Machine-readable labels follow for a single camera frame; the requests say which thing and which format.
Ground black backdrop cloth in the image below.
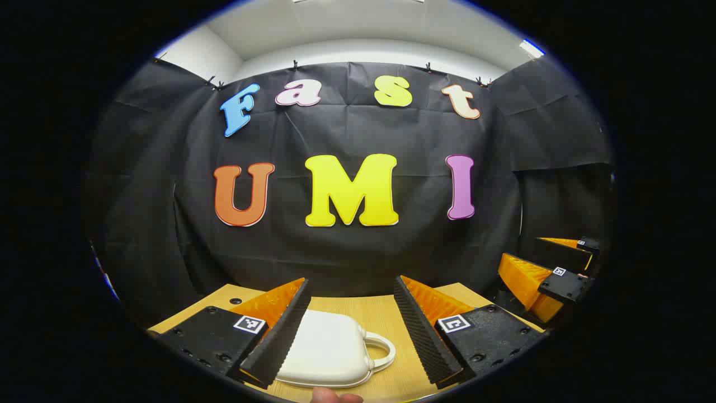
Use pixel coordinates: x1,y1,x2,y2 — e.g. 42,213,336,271
84,56,616,331

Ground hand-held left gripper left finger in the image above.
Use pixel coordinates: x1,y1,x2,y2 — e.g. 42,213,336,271
147,278,312,390

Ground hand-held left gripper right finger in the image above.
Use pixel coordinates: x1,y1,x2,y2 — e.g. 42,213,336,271
393,275,547,390

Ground white suitcase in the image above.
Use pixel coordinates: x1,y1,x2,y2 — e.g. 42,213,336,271
274,310,397,389

